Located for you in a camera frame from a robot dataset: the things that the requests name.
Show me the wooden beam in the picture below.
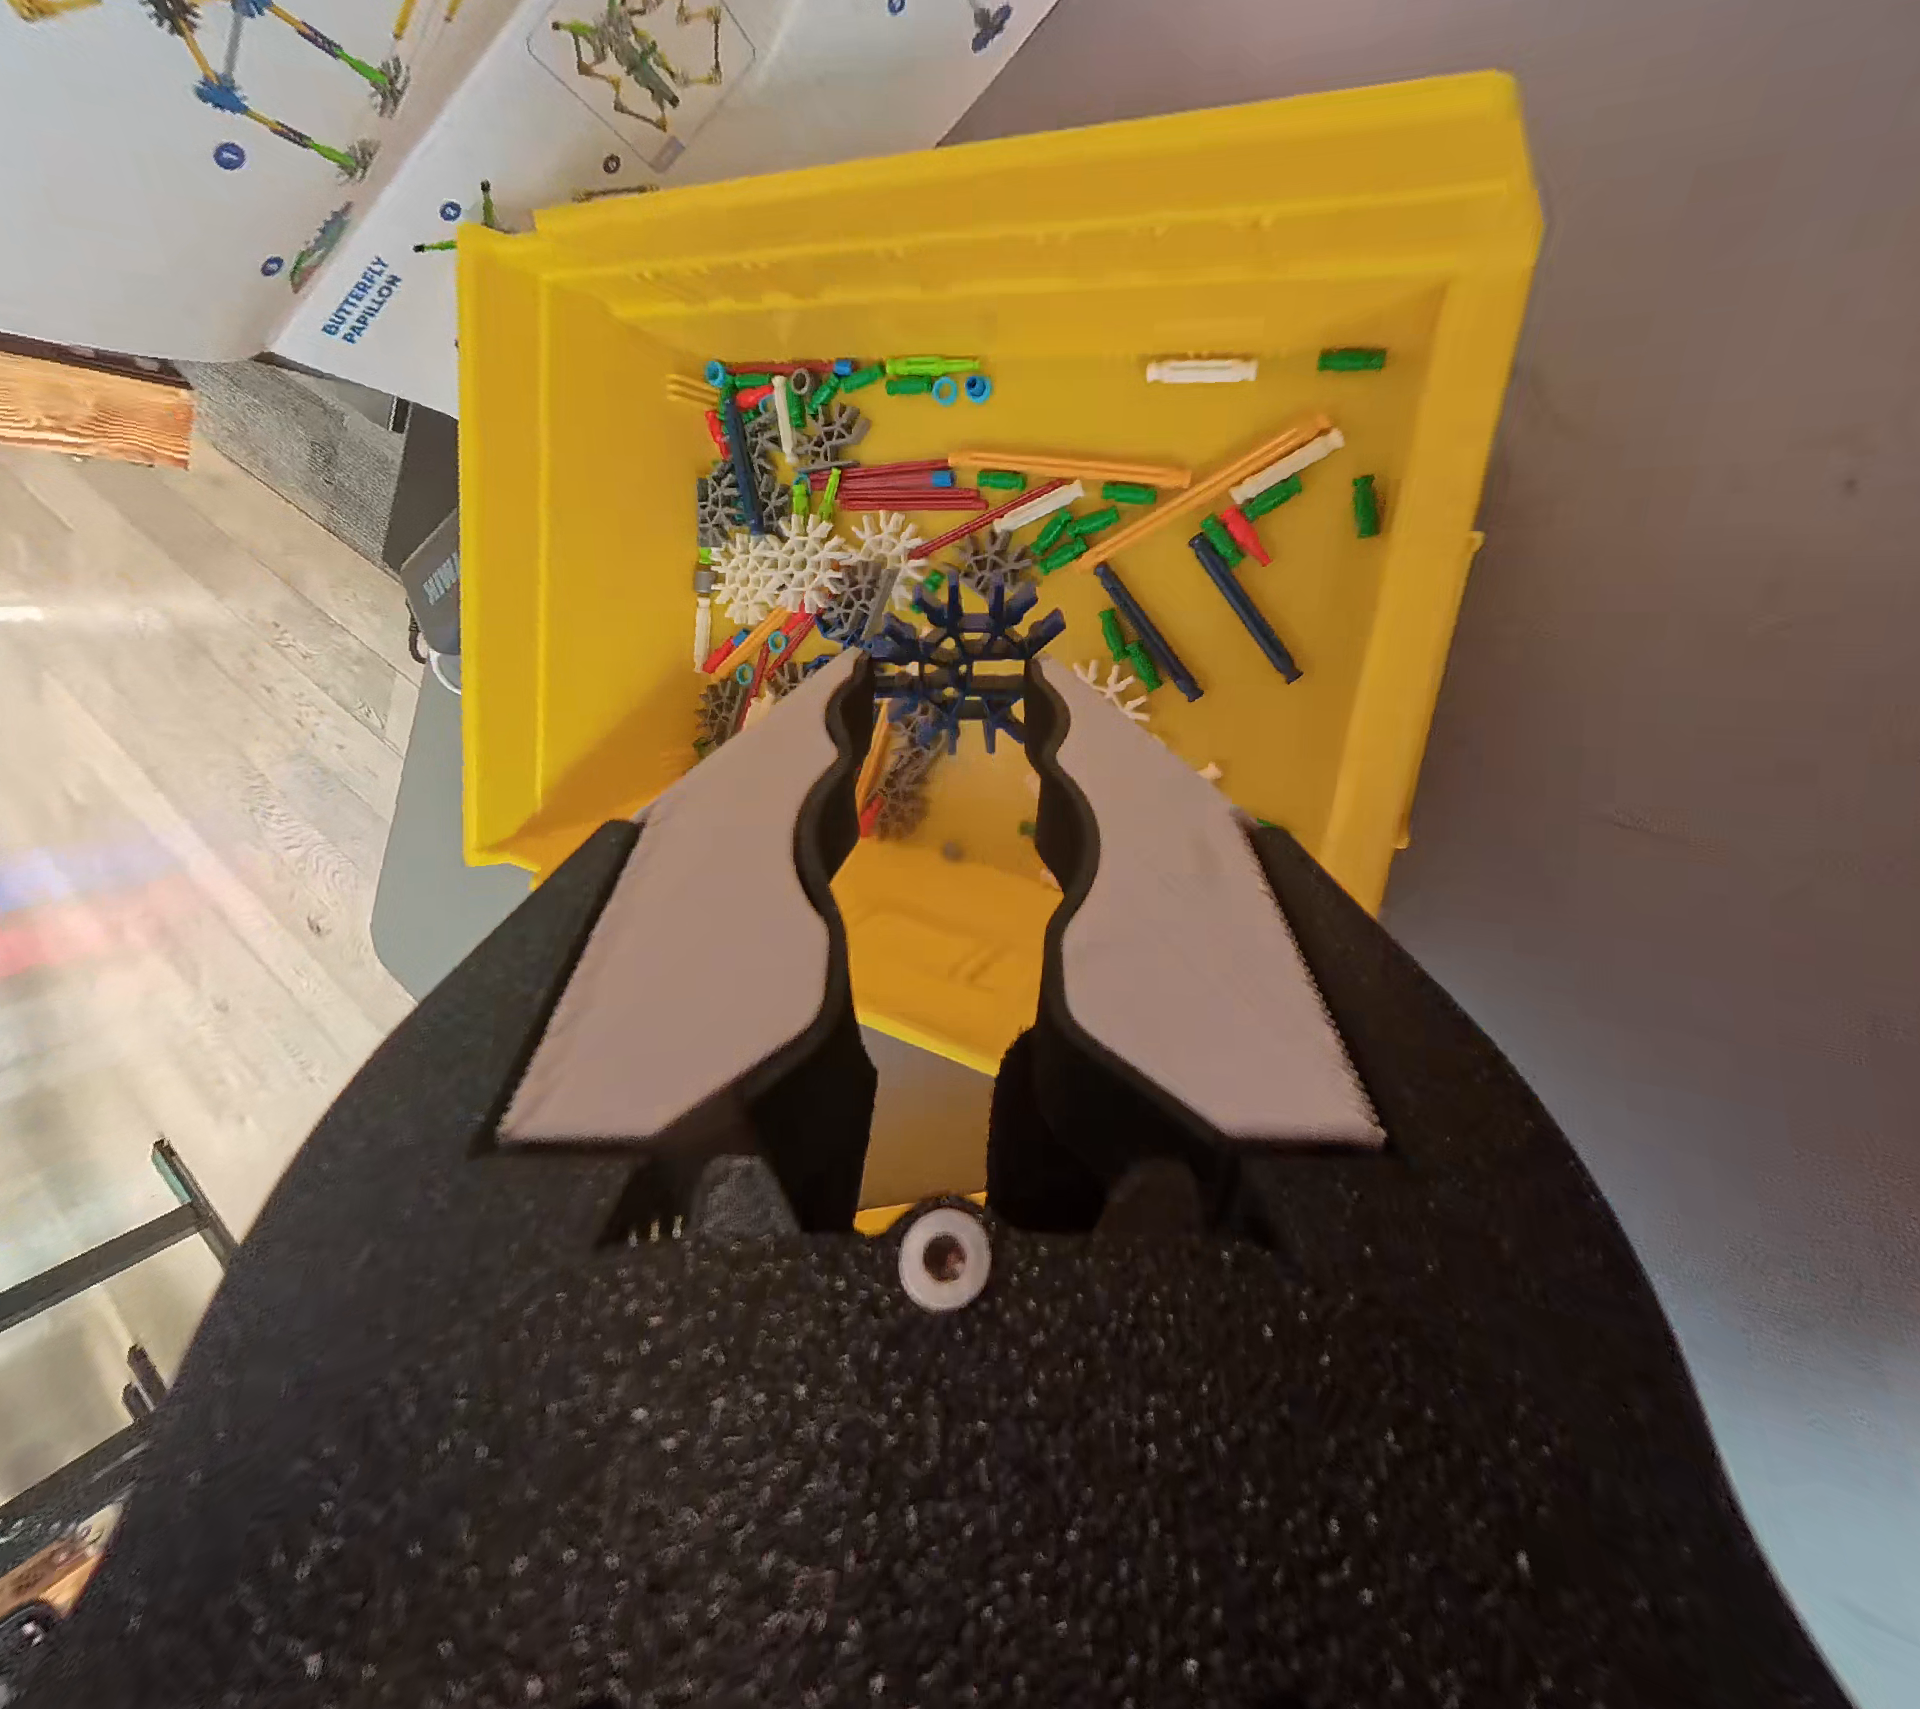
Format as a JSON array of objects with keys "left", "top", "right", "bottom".
[{"left": 0, "top": 333, "right": 199, "bottom": 475}]

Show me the pile of toy building pieces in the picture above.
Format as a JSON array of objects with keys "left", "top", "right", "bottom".
[{"left": 687, "top": 341, "right": 1392, "bottom": 845}]

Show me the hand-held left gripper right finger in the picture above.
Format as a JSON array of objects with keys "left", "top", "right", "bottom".
[{"left": 989, "top": 652, "right": 1389, "bottom": 1234}]

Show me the black metal frame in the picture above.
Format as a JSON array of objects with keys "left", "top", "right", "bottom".
[{"left": 0, "top": 1137, "right": 241, "bottom": 1514}]

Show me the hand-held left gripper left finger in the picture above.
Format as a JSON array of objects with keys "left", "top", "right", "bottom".
[{"left": 493, "top": 648, "right": 880, "bottom": 1234}]

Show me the yellow plastic bin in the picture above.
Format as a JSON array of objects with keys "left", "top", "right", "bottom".
[{"left": 457, "top": 68, "right": 1547, "bottom": 1234}]

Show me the grey desk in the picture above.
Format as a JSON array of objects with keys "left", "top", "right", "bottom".
[{"left": 369, "top": 0, "right": 1920, "bottom": 1709}]

